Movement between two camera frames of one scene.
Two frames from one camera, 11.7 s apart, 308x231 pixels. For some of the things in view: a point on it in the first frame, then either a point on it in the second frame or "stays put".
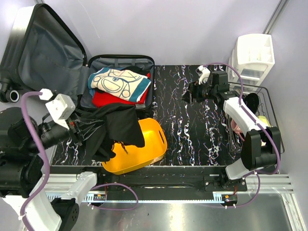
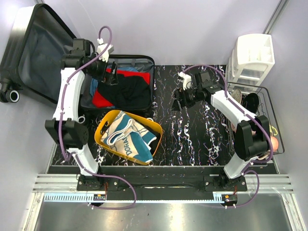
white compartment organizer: x=253 y=55 stays put
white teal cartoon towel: x=119 y=83 → x=129 y=137
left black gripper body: x=49 y=133 → x=97 y=69
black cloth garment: x=101 y=128 → x=153 y=144
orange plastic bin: x=129 y=157 → x=104 y=119
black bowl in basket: x=252 y=100 stays put
